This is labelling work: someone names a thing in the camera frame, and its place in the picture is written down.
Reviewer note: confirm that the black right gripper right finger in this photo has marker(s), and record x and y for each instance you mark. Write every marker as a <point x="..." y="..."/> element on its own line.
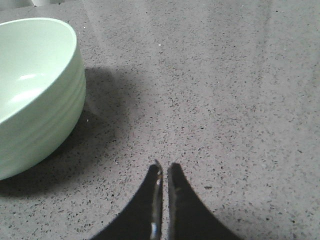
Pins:
<point x="189" y="218"/>

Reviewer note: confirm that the green ribbed bowl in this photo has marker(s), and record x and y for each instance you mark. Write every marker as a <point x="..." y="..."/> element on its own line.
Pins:
<point x="42" y="90"/>

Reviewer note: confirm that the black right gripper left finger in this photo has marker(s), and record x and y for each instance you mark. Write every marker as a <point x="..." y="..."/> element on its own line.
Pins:
<point x="141" y="219"/>

